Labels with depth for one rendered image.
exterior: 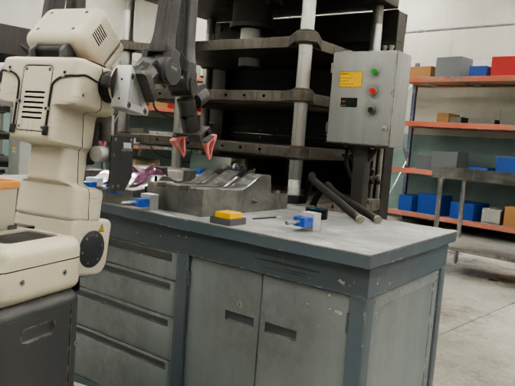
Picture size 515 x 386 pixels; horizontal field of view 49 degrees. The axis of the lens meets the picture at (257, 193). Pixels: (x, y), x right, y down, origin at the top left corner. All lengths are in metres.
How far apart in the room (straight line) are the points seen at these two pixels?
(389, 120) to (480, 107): 6.17
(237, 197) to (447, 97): 7.02
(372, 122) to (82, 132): 1.30
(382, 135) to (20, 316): 1.66
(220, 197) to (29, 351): 0.85
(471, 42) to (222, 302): 7.36
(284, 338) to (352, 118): 1.15
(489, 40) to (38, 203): 7.61
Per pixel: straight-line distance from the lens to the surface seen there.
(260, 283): 1.72
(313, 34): 2.53
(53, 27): 1.69
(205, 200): 1.85
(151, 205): 1.92
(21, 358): 1.33
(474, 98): 8.63
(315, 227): 1.74
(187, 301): 1.92
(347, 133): 2.52
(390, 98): 2.45
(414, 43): 9.18
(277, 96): 2.66
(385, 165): 3.22
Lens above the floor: 1.07
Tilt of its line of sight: 6 degrees down
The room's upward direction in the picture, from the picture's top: 4 degrees clockwise
